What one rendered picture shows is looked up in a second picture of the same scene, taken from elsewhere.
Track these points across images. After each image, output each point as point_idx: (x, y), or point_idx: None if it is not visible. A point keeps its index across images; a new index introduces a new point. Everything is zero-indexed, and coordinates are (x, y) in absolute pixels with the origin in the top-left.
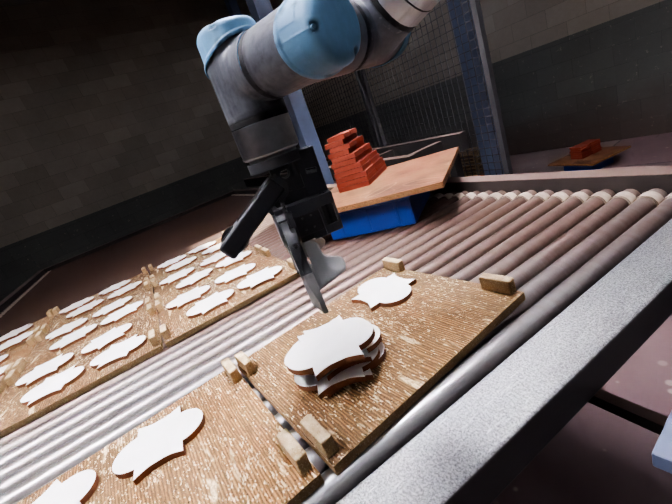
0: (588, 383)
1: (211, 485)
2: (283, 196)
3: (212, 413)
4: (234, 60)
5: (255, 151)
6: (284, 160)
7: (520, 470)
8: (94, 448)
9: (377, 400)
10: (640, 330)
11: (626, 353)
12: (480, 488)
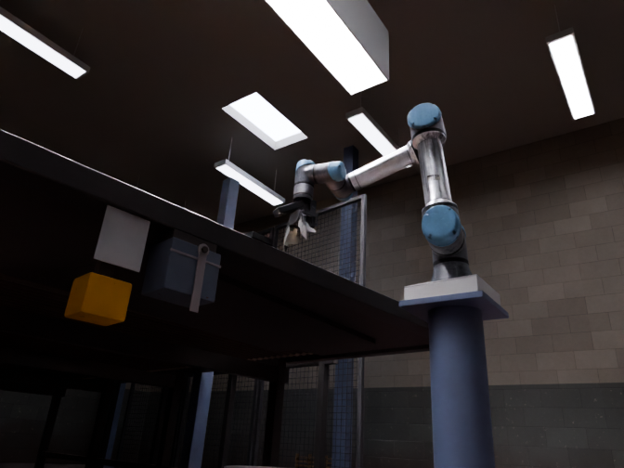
0: (384, 303)
1: None
2: (302, 207)
3: None
4: (311, 167)
5: (303, 189)
6: (309, 197)
7: (358, 299)
8: None
9: None
10: (406, 312)
11: (399, 313)
12: (346, 285)
